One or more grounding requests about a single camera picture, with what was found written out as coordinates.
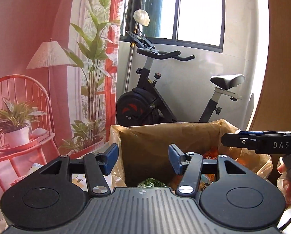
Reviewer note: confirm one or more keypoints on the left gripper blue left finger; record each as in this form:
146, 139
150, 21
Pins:
98, 165

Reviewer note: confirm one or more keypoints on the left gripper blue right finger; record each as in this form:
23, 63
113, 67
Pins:
189, 165

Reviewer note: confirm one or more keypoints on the person right hand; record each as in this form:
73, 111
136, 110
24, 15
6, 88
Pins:
283, 182

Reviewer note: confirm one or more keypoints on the floral checkered tablecloth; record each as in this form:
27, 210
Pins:
77, 177

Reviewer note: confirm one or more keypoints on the orange snack in box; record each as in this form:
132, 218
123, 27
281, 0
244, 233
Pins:
229, 175

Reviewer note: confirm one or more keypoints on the wooden headboard panel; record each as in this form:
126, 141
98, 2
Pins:
274, 106

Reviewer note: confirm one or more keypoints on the brown cardboard box with liner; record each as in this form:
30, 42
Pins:
143, 150

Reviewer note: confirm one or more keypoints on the white cloth on pole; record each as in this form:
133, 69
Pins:
141, 16

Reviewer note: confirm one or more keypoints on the pink room-print wall backdrop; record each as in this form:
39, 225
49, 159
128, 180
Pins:
61, 57

